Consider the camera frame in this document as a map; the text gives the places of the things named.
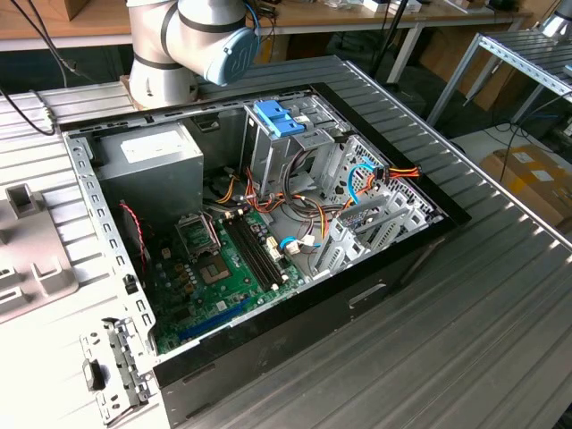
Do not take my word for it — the orange yellow power wire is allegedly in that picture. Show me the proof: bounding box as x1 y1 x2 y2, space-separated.
341 164 424 211

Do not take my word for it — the metal disk bay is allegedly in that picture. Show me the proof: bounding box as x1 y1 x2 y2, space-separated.
310 133 448 281

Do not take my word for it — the black RAM slot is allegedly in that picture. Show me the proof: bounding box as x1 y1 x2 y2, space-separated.
230 216 275 289
235 214 281 285
225 217 270 290
240 212 287 282

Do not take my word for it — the metal optical drive cage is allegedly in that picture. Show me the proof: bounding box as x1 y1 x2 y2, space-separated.
240 96 349 198

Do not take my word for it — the metal socket cover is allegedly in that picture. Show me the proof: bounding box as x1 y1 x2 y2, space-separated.
173 212 223 264

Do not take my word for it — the CPU socket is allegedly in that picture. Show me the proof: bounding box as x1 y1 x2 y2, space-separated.
195 253 234 288

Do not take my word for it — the green motherboard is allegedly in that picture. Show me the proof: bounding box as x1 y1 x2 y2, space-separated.
149 207 309 357

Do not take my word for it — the open black PC case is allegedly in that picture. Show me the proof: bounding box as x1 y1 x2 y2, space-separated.
59 82 473 428

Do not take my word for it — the blue expansion slot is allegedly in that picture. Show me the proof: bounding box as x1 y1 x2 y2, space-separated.
178 298 251 341

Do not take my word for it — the grey power supply unit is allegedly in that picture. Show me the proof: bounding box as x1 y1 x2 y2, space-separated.
91 121 206 233

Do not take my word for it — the black stand pole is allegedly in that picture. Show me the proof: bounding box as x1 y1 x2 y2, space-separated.
373 0 410 84

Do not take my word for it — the large brown cardboard box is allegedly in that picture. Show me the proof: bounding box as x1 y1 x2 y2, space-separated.
419 26 537 113

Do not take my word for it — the white box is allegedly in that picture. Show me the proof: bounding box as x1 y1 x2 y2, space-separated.
361 0 424 14

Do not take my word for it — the labelled cardboard box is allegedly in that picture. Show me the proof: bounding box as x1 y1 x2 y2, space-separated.
480 142 572 233

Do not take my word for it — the grey part rack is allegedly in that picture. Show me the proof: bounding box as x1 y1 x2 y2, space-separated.
0 182 82 325

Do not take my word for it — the small brown box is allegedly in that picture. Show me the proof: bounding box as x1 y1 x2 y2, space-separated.
64 0 90 21

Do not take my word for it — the blue wire white plug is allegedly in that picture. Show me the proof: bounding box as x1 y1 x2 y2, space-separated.
279 235 323 258

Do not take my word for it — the black wire bundle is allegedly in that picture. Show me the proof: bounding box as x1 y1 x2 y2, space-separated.
281 149 325 211

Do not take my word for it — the orange yellow wire bundle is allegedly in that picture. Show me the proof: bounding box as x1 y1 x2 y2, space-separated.
214 167 334 247

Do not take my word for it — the blue data wire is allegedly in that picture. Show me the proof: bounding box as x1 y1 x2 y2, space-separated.
346 161 376 207

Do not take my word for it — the blue plastic drive bracket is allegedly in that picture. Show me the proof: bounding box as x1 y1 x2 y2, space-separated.
253 100 309 139

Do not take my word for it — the red twisted fan wire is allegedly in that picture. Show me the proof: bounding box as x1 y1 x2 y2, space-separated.
119 200 148 273

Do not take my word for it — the blue cable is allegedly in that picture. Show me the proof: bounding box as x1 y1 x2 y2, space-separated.
246 0 264 33

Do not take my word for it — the thin black cable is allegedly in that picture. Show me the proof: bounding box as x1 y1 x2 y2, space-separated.
13 0 97 88

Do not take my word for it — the metal frame slat table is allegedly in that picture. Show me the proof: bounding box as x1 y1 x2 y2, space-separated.
426 27 572 130

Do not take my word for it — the black cable pale plug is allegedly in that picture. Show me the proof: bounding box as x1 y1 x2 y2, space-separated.
0 87 59 137

